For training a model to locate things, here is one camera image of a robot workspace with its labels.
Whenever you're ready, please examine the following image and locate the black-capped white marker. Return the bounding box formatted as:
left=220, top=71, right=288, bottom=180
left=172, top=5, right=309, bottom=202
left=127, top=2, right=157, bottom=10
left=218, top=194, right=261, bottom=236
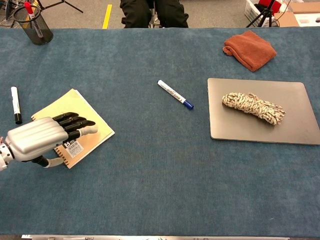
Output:
left=10, top=86, right=23, bottom=125

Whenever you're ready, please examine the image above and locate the black camera tripod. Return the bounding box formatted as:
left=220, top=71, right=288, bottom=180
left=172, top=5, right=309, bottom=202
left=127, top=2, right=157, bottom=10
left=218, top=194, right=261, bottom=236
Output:
left=246, top=0, right=278, bottom=28

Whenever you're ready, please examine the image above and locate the yellow floor tape strip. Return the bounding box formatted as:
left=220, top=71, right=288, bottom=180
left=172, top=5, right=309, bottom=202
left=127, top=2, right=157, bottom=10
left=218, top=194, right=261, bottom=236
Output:
left=102, top=4, right=113, bottom=30

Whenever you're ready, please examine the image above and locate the blue felt table cloth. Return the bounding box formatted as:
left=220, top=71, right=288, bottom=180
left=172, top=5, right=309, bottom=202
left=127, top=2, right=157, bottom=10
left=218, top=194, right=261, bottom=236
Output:
left=0, top=26, right=320, bottom=237

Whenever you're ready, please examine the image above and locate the red capped marker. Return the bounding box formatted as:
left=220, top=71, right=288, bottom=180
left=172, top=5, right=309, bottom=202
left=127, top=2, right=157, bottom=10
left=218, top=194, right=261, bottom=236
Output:
left=23, top=1, right=44, bottom=39

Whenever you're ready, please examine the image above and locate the person in black trousers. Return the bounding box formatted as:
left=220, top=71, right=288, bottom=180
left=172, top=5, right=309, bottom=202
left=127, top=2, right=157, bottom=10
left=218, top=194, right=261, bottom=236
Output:
left=119, top=0, right=190, bottom=29

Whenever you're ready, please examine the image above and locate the black tripod leg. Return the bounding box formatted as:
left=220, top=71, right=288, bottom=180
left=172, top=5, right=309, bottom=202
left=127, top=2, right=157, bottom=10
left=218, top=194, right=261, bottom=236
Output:
left=37, top=0, right=84, bottom=14

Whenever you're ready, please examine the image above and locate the orange folded towel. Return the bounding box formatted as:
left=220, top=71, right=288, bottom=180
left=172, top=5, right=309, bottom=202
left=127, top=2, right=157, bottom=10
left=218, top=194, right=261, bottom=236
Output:
left=222, top=30, right=278, bottom=73

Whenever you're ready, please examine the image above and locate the aluminium table edge rail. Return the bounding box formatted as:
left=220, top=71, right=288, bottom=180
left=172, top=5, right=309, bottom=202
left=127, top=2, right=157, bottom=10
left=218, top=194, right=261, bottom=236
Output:
left=21, top=234, right=291, bottom=240

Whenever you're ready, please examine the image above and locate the red box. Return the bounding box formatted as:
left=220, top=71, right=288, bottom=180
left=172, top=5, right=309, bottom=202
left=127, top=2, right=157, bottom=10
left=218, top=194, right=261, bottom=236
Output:
left=258, top=0, right=282, bottom=16

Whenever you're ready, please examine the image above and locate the white carton box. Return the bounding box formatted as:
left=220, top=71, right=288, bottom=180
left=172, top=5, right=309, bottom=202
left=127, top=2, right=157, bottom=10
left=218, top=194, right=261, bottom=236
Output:
left=294, top=13, right=320, bottom=28

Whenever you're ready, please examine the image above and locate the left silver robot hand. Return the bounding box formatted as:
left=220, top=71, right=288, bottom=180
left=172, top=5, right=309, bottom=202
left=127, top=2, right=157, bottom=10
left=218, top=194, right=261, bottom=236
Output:
left=4, top=112, right=99, bottom=169

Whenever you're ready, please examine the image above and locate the blue-capped white marker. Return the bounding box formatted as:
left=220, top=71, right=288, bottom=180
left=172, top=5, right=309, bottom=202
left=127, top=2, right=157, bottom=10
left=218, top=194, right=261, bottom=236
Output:
left=156, top=79, right=195, bottom=111

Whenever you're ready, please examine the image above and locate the grey metal tray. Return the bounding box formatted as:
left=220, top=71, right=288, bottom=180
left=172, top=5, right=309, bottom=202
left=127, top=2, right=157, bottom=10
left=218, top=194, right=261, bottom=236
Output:
left=207, top=77, right=320, bottom=146

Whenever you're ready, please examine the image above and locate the white plastic crate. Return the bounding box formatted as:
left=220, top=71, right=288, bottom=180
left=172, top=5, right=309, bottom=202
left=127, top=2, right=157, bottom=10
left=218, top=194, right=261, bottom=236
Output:
left=244, top=0, right=273, bottom=28

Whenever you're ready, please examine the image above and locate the beige braided rope bundle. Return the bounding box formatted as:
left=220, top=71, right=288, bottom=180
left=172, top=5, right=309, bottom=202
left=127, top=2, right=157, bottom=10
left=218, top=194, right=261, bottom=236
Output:
left=221, top=91, right=287, bottom=127

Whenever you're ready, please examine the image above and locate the black mesh pen holder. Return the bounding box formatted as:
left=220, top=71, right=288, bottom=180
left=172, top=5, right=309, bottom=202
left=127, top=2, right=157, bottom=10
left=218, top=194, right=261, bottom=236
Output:
left=13, top=4, right=54, bottom=46

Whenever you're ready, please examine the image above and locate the brown cardboard box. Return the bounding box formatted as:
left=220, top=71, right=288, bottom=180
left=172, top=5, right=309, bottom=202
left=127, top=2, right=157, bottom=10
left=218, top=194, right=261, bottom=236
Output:
left=274, top=11, right=300, bottom=28

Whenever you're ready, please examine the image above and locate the yellow spiral notebook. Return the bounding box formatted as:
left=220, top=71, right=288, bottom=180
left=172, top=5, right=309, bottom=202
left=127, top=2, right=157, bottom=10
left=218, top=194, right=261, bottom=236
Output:
left=30, top=88, right=116, bottom=170

